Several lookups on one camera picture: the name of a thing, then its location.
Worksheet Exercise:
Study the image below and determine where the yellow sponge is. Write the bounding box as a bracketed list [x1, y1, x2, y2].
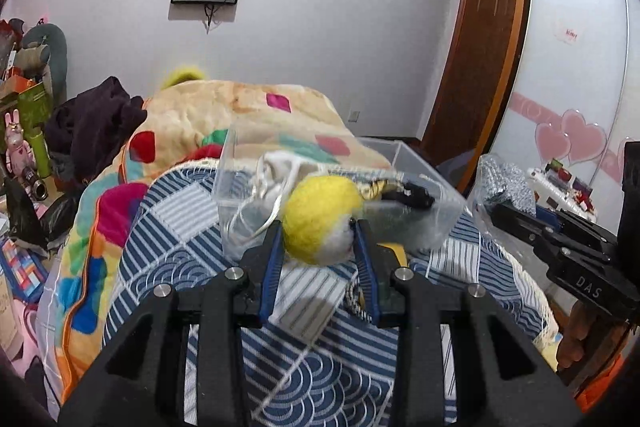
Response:
[380, 243, 408, 267]

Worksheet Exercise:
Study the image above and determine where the bagged black white cord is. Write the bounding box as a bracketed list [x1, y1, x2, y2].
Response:
[466, 152, 539, 233]

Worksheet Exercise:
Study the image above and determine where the yellow white felt ball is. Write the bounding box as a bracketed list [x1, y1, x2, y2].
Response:
[282, 176, 363, 267]

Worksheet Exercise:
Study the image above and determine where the white drawstring cloth pouch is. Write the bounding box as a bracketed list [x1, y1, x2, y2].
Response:
[224, 150, 326, 247]

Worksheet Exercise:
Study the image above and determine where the clear plastic storage box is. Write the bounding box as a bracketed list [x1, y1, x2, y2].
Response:
[214, 122, 464, 265]

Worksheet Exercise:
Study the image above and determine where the operator hand under gripper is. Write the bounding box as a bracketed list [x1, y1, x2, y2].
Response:
[556, 301, 597, 369]

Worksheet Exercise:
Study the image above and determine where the white stickered suitcase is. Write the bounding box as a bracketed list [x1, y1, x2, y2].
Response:
[526, 158, 598, 223]

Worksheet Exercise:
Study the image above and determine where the blue white patterned bedspread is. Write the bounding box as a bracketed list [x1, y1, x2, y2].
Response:
[103, 161, 558, 426]

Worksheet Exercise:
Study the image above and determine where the orange sleeve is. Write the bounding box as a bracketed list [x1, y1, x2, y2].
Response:
[575, 353, 625, 414]

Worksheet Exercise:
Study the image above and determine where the white sliding wardrobe door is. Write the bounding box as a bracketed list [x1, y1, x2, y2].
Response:
[491, 0, 639, 231]

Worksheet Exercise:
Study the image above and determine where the colourful patchwork fleece blanket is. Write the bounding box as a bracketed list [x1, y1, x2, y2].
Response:
[54, 80, 390, 401]

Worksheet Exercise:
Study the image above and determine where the brown wooden door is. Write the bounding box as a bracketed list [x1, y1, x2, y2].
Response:
[420, 0, 523, 195]

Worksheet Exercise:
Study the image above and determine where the yellow plush behind blanket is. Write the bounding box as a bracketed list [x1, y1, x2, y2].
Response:
[160, 66, 206, 90]

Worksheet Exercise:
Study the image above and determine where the dark purple garment pile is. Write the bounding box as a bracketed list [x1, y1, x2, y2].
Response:
[43, 76, 148, 188]

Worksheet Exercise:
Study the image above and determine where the colourful checked box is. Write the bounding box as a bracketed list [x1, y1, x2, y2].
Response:
[1, 239, 48, 303]

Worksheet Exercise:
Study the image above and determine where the green bottle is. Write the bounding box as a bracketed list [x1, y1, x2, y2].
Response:
[27, 128, 51, 179]

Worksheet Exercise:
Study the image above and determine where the pink rabbit figurine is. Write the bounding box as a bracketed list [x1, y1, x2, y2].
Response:
[4, 108, 36, 178]

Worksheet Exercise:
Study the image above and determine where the green cardboard box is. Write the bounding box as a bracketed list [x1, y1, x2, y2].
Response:
[17, 82, 52, 132]

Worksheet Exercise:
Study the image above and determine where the green grey plush toy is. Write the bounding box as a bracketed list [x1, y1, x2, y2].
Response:
[14, 24, 67, 106]

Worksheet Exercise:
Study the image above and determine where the black strap with buckle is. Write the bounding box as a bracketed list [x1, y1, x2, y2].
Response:
[382, 181, 436, 212]

